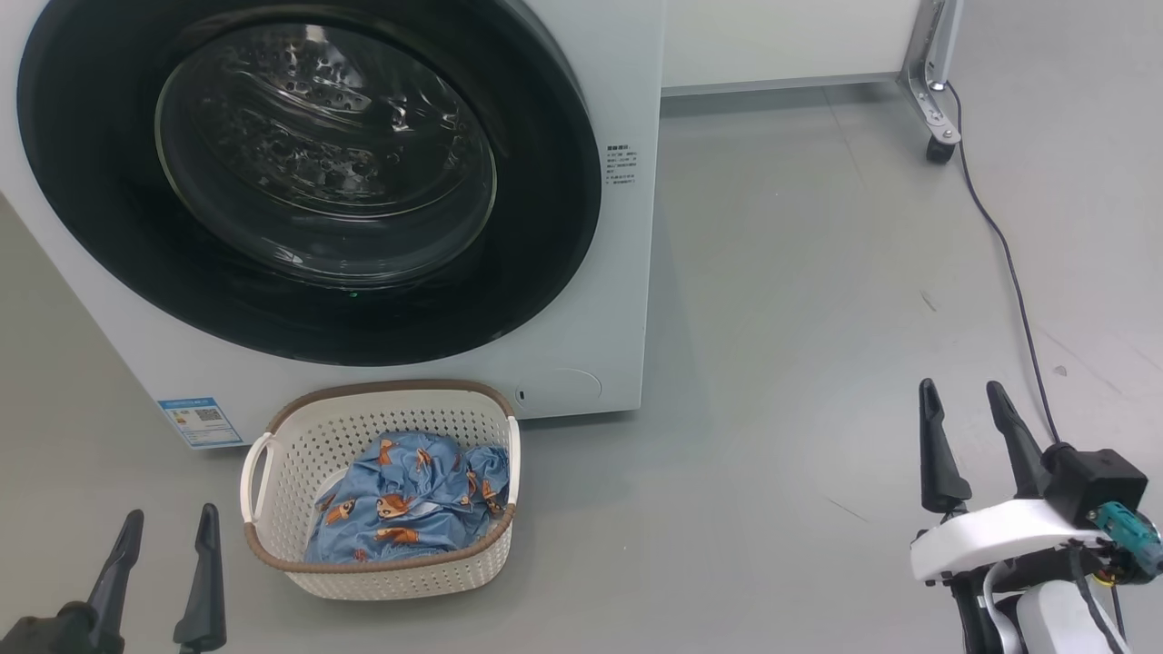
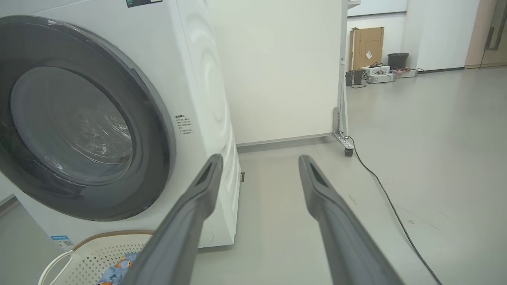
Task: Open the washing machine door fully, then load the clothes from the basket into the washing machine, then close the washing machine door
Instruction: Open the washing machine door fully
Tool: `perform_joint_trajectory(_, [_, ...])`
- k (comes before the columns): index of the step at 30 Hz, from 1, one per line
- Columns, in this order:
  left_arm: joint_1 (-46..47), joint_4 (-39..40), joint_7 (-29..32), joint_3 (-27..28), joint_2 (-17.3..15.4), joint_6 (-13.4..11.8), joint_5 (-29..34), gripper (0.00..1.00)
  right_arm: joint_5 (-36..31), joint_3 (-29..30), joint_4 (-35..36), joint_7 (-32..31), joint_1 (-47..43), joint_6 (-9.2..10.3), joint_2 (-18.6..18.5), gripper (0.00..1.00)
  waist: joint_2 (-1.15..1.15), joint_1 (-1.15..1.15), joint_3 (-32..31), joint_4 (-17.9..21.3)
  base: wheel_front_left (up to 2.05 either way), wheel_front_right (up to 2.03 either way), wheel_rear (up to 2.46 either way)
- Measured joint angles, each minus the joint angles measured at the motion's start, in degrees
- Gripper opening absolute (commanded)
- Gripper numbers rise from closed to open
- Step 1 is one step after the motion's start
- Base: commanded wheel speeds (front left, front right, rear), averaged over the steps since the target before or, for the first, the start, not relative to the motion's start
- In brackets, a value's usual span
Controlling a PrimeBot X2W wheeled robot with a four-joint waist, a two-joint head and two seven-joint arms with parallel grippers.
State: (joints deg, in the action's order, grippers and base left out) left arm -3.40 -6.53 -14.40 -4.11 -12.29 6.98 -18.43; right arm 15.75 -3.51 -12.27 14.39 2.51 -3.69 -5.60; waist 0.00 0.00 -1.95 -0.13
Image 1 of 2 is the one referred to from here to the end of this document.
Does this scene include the cream perforated laundry basket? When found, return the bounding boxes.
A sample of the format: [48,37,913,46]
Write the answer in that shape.
[240,380,522,601]

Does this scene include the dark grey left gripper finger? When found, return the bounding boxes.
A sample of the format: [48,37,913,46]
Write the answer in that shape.
[173,503,227,654]
[86,509,144,654]

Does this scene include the thin black floor cable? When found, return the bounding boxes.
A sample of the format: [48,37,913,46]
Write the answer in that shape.
[945,82,1062,446]

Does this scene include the metal frame leg with caster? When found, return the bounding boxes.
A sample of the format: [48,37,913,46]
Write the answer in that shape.
[898,0,964,165]

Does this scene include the blue energy label sticker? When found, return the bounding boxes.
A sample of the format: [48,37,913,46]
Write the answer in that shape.
[157,396,244,450]

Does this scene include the blue fox-print garment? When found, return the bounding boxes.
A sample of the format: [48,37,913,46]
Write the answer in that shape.
[304,431,510,566]

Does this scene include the white partition panel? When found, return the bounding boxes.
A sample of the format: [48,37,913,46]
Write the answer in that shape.
[661,0,928,97]

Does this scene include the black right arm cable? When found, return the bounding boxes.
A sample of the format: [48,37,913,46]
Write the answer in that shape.
[1068,543,1128,654]

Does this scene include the white-band right gripper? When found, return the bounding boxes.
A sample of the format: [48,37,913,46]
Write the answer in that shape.
[910,378,1114,654]

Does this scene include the white front-load washing machine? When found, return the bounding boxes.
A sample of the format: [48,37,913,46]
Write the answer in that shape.
[0,0,667,451]

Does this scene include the teal right camera connector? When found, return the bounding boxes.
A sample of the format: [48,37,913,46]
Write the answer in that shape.
[1090,501,1163,584]

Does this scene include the round black glass washer door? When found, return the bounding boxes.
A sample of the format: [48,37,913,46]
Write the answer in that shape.
[16,0,604,368]

